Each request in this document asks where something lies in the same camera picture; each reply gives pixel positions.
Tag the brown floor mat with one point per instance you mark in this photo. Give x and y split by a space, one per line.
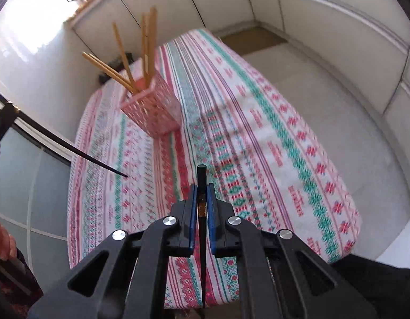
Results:
252 40

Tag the black chopstick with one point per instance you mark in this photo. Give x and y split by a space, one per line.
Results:
59 141
201 209

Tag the pink lattice utensil basket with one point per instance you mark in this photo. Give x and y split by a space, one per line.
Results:
156 110

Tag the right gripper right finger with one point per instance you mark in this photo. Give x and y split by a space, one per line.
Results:
222 242

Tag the person's left hand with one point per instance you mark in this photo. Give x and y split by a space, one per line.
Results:
8 248

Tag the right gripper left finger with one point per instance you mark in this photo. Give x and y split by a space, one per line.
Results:
182 239

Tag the leaning wooden chopstick in basket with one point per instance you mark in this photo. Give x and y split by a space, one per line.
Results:
107 71

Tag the dark trash bin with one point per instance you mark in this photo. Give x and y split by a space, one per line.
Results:
113 71

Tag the patterned striped tablecloth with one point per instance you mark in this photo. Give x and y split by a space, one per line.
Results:
260 156

